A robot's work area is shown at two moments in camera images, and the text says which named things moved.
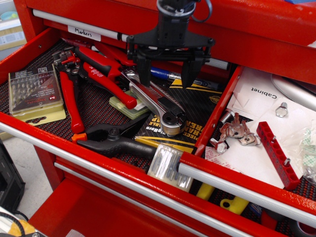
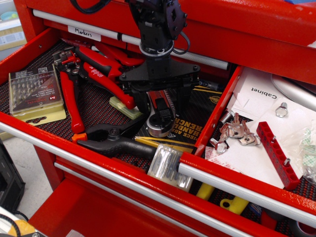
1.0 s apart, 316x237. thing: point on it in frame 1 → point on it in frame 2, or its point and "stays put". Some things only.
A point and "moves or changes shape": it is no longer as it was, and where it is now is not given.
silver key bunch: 241,131 stays put
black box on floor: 12,186 stays put
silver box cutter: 173,117 moves or changes shape
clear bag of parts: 302,139 stays put
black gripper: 172,40 → 160,73
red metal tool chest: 232,154 stays put
